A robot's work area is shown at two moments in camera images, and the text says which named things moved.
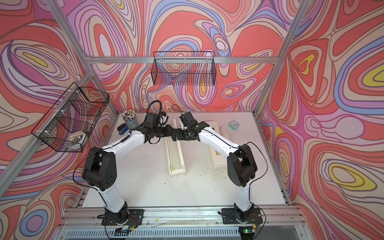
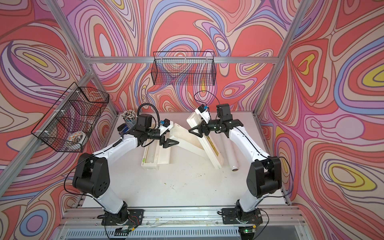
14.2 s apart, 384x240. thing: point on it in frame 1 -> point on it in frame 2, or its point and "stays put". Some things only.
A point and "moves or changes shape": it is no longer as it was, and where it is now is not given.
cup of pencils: (129, 117) stays put
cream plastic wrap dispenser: (176, 164) -> (153, 154)
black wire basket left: (70, 124) stays put
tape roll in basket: (77, 136) stays put
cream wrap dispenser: (219, 159) moves or changes shape
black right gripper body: (182, 134) -> (213, 125)
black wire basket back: (186, 68) stays put
